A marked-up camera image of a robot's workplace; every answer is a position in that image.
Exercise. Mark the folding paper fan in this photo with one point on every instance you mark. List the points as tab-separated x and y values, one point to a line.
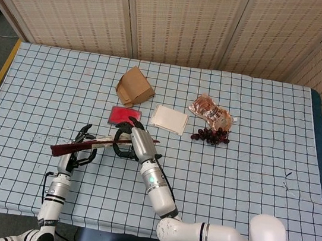
85	145

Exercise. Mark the cream paper stack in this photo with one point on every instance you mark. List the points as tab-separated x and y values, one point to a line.
169	119

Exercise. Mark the dark red grape bunch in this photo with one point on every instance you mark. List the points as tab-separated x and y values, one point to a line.
211	136

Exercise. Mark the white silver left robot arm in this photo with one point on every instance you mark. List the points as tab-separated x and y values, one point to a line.
53	201

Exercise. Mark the orange snack packet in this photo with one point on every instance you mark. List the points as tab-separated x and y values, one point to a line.
211	112

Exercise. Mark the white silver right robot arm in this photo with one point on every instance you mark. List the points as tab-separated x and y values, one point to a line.
158	193

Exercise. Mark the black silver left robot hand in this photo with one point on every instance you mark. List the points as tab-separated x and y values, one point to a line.
66	164

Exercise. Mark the blue checked tablecloth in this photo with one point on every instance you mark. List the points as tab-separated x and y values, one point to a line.
245	183

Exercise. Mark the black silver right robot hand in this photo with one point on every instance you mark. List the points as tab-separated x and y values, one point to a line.
142	145

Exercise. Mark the brown cardboard box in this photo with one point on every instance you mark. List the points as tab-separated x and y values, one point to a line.
135	88

